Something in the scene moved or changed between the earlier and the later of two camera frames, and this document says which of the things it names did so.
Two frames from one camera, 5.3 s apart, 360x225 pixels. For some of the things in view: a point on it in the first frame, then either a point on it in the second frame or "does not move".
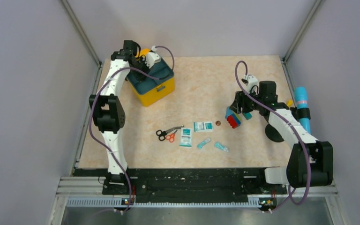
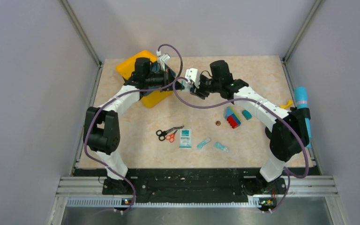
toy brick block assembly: x=233 y=118 does not move
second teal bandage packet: x=220 y=146 does not move
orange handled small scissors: x=171 y=137 does not move
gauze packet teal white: x=203 y=126 -> x=187 y=86
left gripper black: x=146 y=68 -> x=168 y=77
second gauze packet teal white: x=186 y=137 does not move
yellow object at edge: x=289 y=102 does not move
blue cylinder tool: x=301 y=98 does not move
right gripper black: x=239 y=102 -> x=197 y=89
